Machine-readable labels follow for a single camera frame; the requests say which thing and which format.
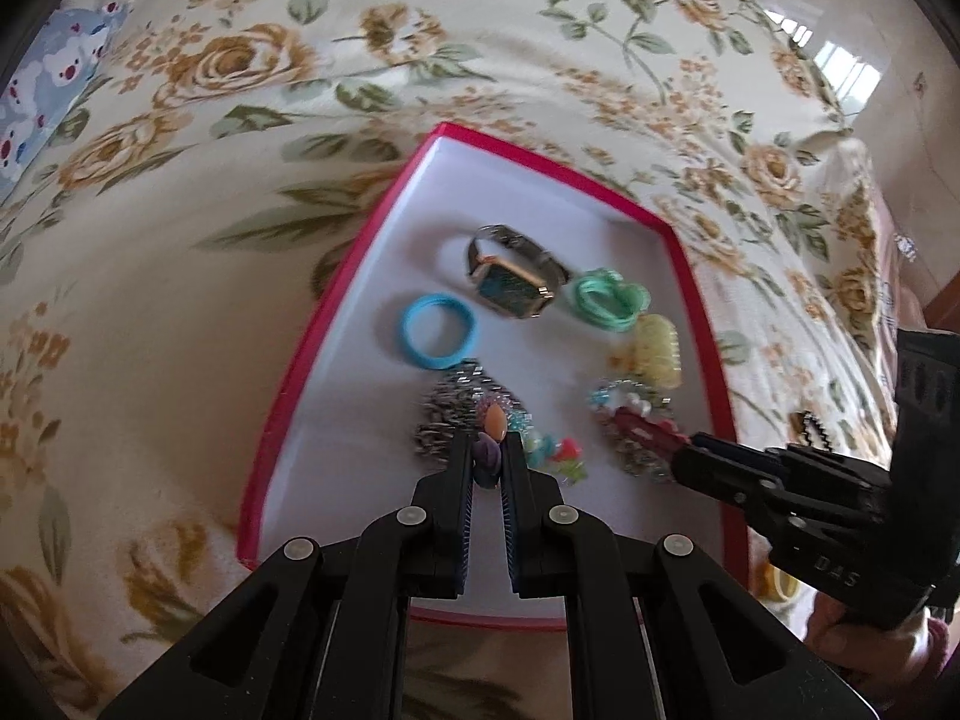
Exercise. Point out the pink bed sheet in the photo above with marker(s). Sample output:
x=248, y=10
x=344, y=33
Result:
x=904, y=300

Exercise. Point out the gold square wristwatch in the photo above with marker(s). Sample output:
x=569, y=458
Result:
x=514, y=289

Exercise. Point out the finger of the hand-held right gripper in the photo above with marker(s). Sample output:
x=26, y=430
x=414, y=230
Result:
x=720, y=446
x=705, y=476

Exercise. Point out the dark wooden headboard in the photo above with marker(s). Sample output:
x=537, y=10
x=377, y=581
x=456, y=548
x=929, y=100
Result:
x=941, y=307

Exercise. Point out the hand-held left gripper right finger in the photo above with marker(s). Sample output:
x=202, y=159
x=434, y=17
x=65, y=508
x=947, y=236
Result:
x=517, y=510

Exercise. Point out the blue koala print pillow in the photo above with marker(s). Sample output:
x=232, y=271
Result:
x=45, y=90

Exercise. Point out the yellow hair claw clip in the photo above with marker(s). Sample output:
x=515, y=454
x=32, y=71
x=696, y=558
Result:
x=654, y=349

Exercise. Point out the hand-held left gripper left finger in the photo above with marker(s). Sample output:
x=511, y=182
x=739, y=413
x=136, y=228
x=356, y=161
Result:
x=457, y=510

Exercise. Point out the person's right hand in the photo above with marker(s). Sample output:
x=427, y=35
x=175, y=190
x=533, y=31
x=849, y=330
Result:
x=862, y=645

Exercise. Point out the cream floral blanket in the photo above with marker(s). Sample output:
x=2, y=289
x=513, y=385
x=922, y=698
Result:
x=225, y=240

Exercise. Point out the red shallow cardboard box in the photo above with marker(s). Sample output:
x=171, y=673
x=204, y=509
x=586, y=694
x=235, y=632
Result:
x=360, y=390

